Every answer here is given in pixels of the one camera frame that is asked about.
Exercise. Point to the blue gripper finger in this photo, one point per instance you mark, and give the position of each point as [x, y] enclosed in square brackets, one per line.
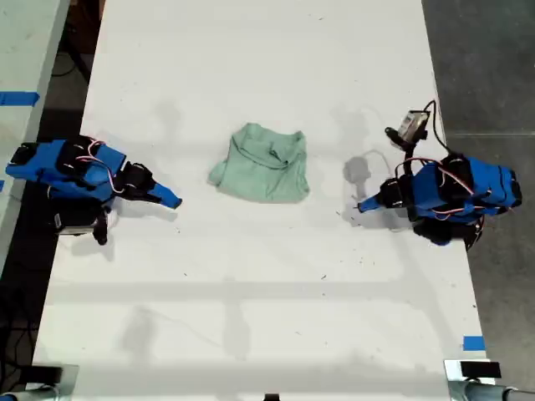
[374, 204]
[165, 195]

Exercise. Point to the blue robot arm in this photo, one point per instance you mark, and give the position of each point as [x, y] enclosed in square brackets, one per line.
[460, 188]
[46, 167]

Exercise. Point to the pale green t-shirt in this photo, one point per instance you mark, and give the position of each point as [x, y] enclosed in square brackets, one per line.
[261, 167]

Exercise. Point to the long blue tape strip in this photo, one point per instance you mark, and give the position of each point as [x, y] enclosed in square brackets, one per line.
[18, 98]

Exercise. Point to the short blue tape strip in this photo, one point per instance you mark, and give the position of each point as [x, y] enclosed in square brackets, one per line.
[474, 343]

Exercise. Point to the white side table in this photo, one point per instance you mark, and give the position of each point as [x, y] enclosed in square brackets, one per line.
[25, 50]

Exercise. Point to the white corner plate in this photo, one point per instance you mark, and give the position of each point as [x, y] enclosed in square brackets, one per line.
[451, 369]

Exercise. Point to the small black box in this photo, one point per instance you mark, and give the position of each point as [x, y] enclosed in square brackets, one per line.
[480, 369]

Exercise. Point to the grey metal tube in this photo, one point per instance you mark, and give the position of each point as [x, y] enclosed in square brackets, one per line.
[489, 392]
[29, 394]

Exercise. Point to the black camera stalk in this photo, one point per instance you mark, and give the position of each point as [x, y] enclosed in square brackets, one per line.
[101, 227]
[399, 140]

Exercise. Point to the pale gripper camera box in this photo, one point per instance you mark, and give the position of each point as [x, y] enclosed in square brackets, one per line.
[411, 124]

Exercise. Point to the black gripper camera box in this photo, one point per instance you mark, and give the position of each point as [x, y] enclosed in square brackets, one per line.
[75, 223]

